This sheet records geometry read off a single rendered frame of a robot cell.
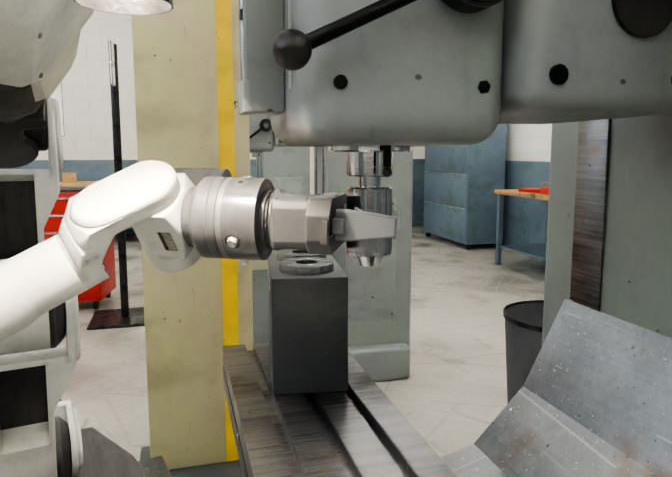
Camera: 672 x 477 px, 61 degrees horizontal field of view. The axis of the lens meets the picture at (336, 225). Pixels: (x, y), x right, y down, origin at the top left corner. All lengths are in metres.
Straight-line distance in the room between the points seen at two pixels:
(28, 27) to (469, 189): 7.25
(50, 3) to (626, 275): 0.81
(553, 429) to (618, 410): 0.10
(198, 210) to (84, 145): 9.07
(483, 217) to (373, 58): 7.50
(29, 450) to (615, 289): 1.07
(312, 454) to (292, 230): 0.33
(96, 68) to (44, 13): 8.88
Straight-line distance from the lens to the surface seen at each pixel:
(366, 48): 0.49
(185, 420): 2.52
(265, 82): 0.55
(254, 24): 0.56
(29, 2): 0.82
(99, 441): 1.69
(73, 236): 0.62
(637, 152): 0.82
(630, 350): 0.82
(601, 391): 0.83
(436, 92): 0.51
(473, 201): 7.87
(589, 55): 0.57
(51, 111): 1.16
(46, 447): 1.31
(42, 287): 0.63
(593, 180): 0.87
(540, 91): 0.54
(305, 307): 0.90
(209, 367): 2.44
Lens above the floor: 1.30
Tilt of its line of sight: 7 degrees down
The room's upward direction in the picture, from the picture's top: straight up
